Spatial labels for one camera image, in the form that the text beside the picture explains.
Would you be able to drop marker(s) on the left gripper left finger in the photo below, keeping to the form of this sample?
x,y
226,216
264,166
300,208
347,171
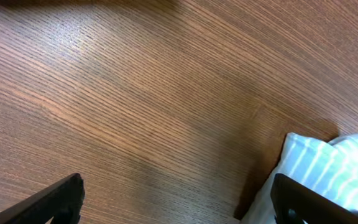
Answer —
x,y
60,202

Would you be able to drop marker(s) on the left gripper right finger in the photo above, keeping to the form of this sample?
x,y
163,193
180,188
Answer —
x,y
293,203

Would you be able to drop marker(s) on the light blue striped baby pants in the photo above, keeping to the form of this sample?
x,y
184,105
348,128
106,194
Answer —
x,y
327,168

